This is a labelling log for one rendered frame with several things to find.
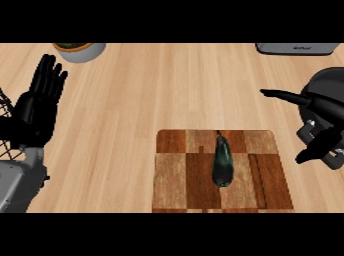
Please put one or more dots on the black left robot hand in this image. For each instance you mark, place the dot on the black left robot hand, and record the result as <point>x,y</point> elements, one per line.
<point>37,116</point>

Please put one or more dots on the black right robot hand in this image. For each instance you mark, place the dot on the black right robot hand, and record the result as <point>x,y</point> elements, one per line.
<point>334,110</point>

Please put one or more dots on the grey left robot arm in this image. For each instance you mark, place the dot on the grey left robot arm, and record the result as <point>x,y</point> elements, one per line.
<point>9,186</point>

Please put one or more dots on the grey plant pot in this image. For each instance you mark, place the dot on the grey plant pot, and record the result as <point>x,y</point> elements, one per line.
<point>83,55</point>

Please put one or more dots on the wooden checkered cutting board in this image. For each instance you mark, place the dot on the wooden checkered cutting board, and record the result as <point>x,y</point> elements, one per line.
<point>178,180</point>

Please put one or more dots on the grey appliance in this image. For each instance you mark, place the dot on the grey appliance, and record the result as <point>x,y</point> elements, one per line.
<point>297,48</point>

